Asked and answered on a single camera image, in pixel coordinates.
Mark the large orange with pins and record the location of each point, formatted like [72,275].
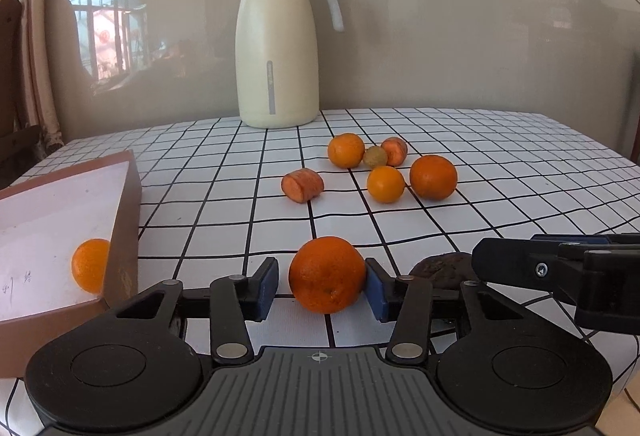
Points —
[433,177]

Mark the small brown kiwi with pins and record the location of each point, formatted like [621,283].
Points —
[375,157]

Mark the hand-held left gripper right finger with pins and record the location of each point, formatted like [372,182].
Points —
[376,292]

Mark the beige floral curtain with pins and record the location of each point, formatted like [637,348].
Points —
[30,41]

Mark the cream thermos jug grey lid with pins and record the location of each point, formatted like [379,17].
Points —
[277,51]

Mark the dark brown wooden sofa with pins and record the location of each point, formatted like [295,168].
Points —
[10,66]

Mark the thick carrot piece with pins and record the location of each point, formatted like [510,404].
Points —
[303,185]

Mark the white black grid tablecloth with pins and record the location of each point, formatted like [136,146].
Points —
[225,216]

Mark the small carrot piece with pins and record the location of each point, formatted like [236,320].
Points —
[395,150]

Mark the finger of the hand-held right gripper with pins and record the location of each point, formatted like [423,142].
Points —
[575,238]
[505,261]

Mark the small orange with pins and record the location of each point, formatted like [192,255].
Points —
[386,184]
[346,150]

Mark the brown cardboard box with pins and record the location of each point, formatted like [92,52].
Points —
[50,226]

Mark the dark brown wrinkled object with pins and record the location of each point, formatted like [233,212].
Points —
[442,268]

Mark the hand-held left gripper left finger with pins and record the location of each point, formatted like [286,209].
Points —
[269,287]

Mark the medium orange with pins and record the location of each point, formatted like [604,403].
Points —
[91,265]

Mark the largest orange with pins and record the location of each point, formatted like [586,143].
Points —
[327,274]

